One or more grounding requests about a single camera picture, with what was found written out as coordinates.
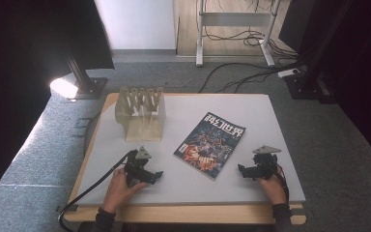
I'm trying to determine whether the black metal stand with base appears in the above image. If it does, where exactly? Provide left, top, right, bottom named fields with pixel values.
left=284, top=0, right=357, bottom=102
left=64, top=52, right=109, bottom=102

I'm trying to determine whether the thin red and black cable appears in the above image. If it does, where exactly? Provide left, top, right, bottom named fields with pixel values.
left=274, top=163, right=292, bottom=208

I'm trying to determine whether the white metal stand frame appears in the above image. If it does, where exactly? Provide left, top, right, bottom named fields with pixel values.
left=195, top=0, right=283, bottom=68

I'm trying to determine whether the tangle of black floor cables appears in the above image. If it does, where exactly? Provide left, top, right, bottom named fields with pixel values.
left=198, top=0, right=307, bottom=95

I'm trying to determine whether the colourful cover magazine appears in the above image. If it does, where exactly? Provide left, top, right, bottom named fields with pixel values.
left=173, top=111, right=247, bottom=181

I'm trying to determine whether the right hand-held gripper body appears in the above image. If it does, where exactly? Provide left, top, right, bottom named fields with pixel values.
left=249, top=144, right=282, bottom=181

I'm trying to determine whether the beige slotted file rack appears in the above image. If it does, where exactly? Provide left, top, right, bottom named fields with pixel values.
left=114, top=85, right=167, bottom=143

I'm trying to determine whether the person's right hand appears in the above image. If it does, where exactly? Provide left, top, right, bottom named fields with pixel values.
left=255, top=173, right=288, bottom=206

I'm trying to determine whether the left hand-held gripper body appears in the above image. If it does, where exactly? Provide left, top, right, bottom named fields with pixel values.
left=124, top=146, right=154, bottom=189

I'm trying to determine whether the black curtain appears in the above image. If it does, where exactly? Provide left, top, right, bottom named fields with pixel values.
left=0, top=0, right=116, bottom=211
left=278, top=0, right=371, bottom=173

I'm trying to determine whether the person's left hand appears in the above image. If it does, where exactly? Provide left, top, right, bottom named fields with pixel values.
left=101, top=167, right=150, bottom=215

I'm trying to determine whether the white power strip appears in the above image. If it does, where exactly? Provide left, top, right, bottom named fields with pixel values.
left=276, top=68, right=301, bottom=79

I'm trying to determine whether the grey table mat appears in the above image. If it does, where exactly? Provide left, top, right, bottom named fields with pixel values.
left=74, top=93, right=307, bottom=207

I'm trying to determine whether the thick black gripper cable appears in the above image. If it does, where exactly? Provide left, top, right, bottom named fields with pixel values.
left=57, top=149, right=137, bottom=232

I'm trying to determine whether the wooden table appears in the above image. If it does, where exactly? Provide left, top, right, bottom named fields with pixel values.
left=63, top=92, right=308, bottom=226

